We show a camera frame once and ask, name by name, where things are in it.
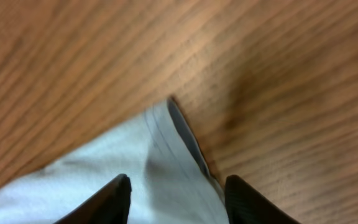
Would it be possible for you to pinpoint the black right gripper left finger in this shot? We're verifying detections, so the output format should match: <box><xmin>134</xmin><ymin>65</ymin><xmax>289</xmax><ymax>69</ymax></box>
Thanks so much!
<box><xmin>55</xmin><ymin>174</ymin><xmax>132</xmax><ymax>224</ymax></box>

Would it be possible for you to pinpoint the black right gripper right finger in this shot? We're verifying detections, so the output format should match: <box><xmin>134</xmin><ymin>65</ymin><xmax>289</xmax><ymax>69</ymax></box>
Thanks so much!
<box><xmin>224</xmin><ymin>175</ymin><xmax>300</xmax><ymax>224</ymax></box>

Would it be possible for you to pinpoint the light blue printed t-shirt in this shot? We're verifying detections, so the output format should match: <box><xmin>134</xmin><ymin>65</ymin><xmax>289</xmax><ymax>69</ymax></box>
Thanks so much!
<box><xmin>0</xmin><ymin>99</ymin><xmax>228</xmax><ymax>224</ymax></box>

